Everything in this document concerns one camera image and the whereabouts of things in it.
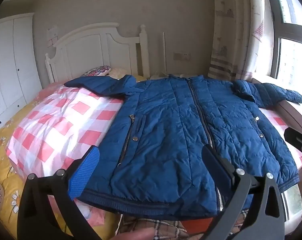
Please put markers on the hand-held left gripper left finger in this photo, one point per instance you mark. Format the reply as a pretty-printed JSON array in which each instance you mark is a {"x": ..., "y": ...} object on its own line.
[{"x": 84, "y": 172}]

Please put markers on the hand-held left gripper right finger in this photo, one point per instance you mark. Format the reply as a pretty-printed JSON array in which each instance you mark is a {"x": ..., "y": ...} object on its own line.
[{"x": 219, "y": 170}]

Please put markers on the blue quilted jacket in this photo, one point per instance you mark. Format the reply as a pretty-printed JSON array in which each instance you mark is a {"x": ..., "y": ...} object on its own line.
[{"x": 166, "y": 130}]

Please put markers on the pink cloth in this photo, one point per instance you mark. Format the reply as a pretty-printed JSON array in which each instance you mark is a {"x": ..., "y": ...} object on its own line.
[{"x": 98, "y": 215}]

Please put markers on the pink white checked quilt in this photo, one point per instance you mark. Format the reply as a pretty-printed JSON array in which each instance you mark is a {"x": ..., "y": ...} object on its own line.
[{"x": 53, "y": 130}]

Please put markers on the orange cloth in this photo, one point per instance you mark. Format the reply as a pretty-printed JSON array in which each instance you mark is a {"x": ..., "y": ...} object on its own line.
[{"x": 198, "y": 225}]

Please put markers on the window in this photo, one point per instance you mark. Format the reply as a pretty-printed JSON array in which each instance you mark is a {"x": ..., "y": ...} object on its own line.
[{"x": 290, "y": 55}]

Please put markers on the plaid pants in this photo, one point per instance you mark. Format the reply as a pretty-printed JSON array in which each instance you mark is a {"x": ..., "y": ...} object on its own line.
[{"x": 141, "y": 227}]

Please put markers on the yellow floral bedsheet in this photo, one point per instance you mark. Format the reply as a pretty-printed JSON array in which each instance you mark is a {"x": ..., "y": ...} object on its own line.
[{"x": 6, "y": 140}]

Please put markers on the patterned round pillow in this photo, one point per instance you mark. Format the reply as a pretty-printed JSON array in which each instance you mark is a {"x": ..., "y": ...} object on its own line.
[{"x": 97, "y": 70}]

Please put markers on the cream pillow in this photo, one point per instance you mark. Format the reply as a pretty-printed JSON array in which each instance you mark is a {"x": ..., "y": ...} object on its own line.
[{"x": 119, "y": 72}]

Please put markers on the yellow pillow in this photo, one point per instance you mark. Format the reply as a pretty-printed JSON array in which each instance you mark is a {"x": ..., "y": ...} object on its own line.
[{"x": 142, "y": 78}]

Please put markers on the printed curtain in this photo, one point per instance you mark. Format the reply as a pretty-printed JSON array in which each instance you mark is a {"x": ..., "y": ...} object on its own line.
[{"x": 230, "y": 30}]

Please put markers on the white wooden headboard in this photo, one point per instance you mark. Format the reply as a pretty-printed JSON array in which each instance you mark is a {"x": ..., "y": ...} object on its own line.
[{"x": 86, "y": 52}]

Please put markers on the white wardrobe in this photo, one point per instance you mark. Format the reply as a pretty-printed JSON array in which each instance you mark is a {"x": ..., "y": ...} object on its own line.
[{"x": 8, "y": 67}]

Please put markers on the wall socket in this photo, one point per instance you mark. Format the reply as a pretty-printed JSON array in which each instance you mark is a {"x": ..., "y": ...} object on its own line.
[{"x": 181, "y": 56}]

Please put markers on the pink brick wall sticker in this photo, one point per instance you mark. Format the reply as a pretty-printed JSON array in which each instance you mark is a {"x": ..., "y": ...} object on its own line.
[{"x": 52, "y": 36}]

